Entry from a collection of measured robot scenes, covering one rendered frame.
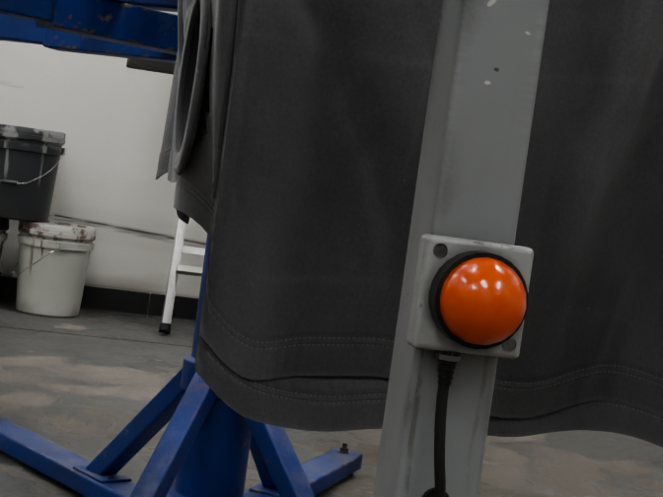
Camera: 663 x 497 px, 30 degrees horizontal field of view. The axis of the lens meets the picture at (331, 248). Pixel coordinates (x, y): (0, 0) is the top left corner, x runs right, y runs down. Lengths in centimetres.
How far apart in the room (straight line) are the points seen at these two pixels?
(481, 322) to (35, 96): 498
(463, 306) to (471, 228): 5
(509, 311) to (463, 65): 11
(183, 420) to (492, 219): 156
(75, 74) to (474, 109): 493
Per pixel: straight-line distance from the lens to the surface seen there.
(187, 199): 90
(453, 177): 55
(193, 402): 210
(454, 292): 52
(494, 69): 56
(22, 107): 545
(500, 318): 52
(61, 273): 512
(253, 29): 82
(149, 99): 546
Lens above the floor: 69
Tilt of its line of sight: 3 degrees down
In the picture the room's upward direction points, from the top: 8 degrees clockwise
